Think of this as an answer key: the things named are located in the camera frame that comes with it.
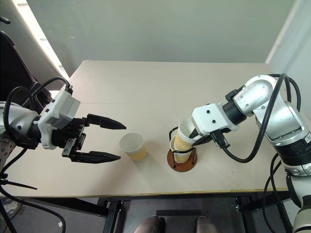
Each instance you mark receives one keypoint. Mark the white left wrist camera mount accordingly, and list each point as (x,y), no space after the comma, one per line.
(60,106)

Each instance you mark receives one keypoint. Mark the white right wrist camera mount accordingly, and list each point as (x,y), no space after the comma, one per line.
(211,119)

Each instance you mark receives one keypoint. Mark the patterned white fabric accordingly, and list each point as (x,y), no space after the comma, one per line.
(5,153)

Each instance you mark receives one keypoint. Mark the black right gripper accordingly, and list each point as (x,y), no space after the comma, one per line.
(206,136)

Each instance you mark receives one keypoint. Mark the black flat plate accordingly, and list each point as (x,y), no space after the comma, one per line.
(178,212)

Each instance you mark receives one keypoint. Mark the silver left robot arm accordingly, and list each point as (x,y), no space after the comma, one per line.
(22,121)

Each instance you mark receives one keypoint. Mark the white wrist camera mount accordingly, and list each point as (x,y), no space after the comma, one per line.
(211,119)
(60,106)

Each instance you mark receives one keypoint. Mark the dark rounded shape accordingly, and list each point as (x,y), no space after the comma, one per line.
(149,224)
(205,224)

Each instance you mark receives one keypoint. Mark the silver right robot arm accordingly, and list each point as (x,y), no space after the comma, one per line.
(257,94)

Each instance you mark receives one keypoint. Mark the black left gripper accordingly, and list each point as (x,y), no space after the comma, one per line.
(70,133)

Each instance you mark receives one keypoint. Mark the black table frame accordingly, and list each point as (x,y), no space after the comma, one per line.
(114,213)

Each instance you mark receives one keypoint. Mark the white and tan paper cup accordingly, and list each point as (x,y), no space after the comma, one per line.
(133,146)
(181,156)
(185,132)

